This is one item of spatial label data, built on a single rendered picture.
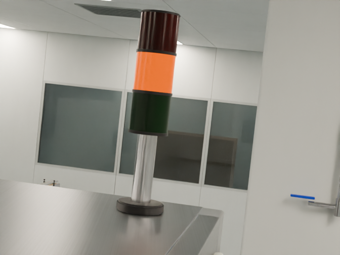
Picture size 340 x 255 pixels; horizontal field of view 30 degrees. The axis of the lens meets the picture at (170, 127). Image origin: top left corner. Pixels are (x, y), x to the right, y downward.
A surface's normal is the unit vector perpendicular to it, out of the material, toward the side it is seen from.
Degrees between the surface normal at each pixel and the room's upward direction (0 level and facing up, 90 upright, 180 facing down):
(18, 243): 0
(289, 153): 90
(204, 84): 90
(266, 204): 90
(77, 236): 0
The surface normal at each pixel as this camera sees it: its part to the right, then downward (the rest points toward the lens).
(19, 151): -0.18, 0.04
